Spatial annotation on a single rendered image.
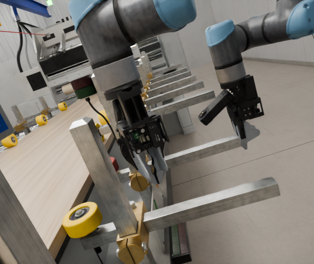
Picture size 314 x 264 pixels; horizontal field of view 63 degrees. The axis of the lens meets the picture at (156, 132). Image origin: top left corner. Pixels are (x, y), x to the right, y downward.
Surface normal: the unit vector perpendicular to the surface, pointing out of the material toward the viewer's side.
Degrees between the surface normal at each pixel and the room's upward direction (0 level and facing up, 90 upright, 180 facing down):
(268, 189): 90
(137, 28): 119
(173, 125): 90
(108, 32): 107
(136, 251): 90
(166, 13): 113
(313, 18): 90
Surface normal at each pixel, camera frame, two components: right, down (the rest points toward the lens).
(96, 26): -0.23, 0.32
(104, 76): -0.39, 0.42
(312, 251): -0.32, -0.90
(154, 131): 0.32, 0.20
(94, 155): -0.01, 0.32
